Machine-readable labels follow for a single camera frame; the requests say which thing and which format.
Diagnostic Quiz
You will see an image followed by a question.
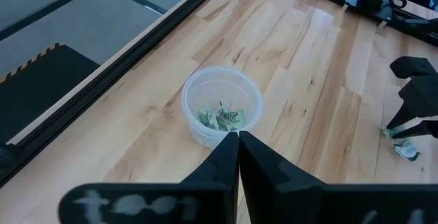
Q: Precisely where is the black hazard-striped floor mat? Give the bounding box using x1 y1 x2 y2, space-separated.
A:
0 42 101 145

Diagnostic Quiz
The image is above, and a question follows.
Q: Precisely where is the green sweetener packet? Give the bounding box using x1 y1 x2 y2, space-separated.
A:
381 127 421 162
231 109 248 129
214 112 237 132
196 107 220 132

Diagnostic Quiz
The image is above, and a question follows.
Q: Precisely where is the clear round plastic container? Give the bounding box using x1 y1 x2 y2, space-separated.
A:
181 65 263 149

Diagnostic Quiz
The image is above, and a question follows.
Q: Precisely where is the black metal table frame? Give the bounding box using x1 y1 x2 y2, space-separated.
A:
0 0 438 187

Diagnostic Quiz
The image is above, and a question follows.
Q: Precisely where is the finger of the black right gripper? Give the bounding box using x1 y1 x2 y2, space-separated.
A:
391 120 438 140
386 56 438 131

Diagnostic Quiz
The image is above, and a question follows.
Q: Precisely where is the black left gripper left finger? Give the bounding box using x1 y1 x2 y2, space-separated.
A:
57 132 240 224

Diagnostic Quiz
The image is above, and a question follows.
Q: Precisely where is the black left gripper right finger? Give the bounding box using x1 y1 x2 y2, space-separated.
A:
239 130 438 224

